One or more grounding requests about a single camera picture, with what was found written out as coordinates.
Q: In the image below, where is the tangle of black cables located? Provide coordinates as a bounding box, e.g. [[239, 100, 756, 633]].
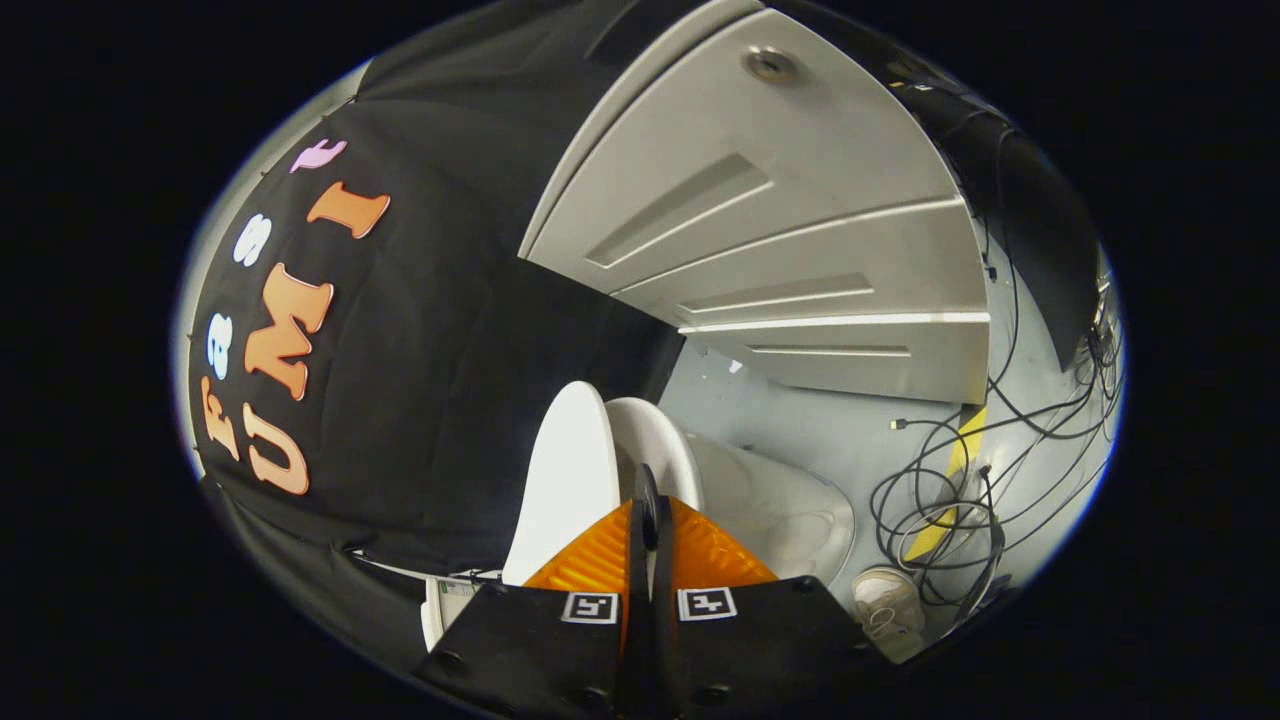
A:
[[868, 100, 1127, 613]]

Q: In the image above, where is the white drawer cabinet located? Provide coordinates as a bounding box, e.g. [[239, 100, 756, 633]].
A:
[[518, 0, 993, 406]]

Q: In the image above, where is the yellow floor tape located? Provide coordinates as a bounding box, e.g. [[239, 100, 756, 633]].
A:
[[903, 404, 988, 563]]

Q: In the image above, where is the person's shoe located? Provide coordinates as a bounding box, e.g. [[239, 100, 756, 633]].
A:
[[852, 566, 927, 643]]

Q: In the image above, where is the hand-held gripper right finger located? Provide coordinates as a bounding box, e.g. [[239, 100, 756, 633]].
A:
[[648, 463, 897, 719]]

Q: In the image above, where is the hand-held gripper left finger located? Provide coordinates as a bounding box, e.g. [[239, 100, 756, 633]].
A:
[[415, 463, 653, 719]]

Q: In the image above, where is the black backdrop cloth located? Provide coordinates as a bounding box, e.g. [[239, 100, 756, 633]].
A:
[[185, 0, 1106, 681]]

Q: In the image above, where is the white toilet seat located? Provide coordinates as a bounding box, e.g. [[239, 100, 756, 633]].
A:
[[604, 397, 707, 513]]

